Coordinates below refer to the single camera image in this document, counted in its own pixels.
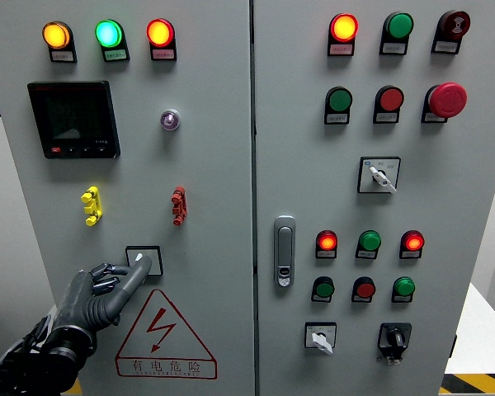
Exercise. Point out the small red push button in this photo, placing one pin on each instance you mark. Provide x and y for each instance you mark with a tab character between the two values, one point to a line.
365	289

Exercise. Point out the dark red buzzer lamp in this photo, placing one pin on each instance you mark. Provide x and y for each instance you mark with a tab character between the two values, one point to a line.
456	23

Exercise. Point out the small green push button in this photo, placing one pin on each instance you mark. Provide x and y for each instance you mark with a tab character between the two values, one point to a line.
324	288

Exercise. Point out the pale grey cabinet door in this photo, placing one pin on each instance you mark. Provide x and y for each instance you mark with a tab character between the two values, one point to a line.
214	185

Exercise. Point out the red warning triangle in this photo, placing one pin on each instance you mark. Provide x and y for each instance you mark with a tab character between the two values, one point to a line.
166	366

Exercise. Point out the small label plate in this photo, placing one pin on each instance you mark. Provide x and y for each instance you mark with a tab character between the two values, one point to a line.
408	254
400	298
62	55
116	54
365	254
433	116
386	117
360	298
392	48
325	254
337	118
446	47
163	53
340	49
320	298

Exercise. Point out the yellow lit round lamp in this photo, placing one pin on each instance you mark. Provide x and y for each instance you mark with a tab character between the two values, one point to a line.
56	35

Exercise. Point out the white round lamp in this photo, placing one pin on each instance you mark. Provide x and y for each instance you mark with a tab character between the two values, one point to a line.
170	120

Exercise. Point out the grey cabinet door with lock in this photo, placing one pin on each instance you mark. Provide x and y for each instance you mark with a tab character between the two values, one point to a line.
313	185

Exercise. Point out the black display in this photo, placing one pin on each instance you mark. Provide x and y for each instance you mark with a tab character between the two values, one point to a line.
75	119

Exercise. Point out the black yellow striped tape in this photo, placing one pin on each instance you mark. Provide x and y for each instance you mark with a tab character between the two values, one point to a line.
76	388
478	383

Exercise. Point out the large dark green lamp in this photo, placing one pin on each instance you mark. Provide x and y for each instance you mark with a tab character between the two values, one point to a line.
400	25

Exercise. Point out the silver door lock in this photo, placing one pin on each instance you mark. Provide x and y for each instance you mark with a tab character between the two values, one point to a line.
284	247

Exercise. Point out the large green push button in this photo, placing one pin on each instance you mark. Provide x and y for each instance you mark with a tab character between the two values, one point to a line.
340	99

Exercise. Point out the red lit round lamp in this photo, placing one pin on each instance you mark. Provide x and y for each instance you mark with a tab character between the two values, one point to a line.
159	32
344	27

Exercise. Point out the bright green lit lamp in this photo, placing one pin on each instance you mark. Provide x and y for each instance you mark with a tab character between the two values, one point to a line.
108	33

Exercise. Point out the small green lamp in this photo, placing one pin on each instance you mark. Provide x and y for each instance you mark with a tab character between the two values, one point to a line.
404	286
370	240

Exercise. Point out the large red stop button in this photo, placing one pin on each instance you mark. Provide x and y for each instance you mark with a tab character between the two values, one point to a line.
449	100

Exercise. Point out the small red lit lamp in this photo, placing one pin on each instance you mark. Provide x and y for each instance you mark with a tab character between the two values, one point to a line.
413	241
327	241

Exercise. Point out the large red push button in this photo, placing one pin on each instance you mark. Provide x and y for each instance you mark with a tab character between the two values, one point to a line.
391	99

